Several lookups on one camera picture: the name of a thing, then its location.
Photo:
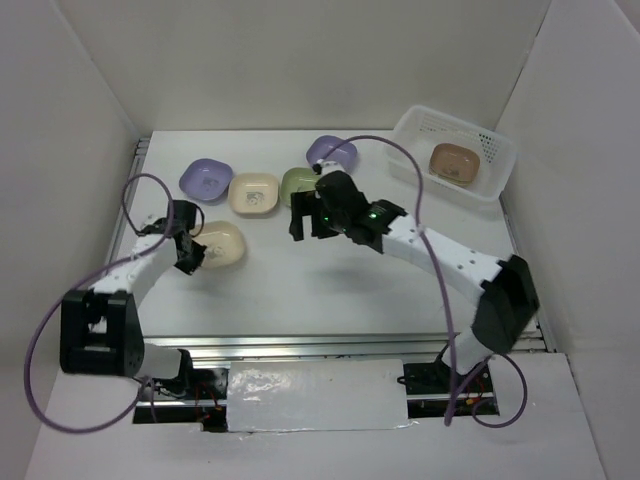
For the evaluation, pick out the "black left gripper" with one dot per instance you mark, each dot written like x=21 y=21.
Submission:
x=195 y=262

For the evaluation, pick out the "white plastic bin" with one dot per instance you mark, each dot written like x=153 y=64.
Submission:
x=421 y=130

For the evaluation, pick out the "cream panda plate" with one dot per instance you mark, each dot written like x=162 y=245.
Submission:
x=253 y=193
x=224 y=244

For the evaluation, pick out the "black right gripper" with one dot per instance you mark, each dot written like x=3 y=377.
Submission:
x=307 y=203

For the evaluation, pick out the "aluminium table edge rail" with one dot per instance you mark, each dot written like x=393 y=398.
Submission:
x=209 y=349

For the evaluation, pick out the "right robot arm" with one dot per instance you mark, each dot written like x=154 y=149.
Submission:
x=502 y=291

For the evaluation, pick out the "white foil cover sheet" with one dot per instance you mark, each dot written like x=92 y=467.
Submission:
x=336 y=395

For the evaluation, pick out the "brown panda plate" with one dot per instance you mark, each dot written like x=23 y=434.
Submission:
x=455 y=164

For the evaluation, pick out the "green panda plate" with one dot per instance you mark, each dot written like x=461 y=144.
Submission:
x=295 y=180

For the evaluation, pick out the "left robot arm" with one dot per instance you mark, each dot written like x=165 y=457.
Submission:
x=100 y=330

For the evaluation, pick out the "purple panda plate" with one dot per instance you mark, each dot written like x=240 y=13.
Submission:
x=333 y=148
x=206 y=180

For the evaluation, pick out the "cream panda plate front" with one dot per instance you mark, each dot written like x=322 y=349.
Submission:
x=224 y=244

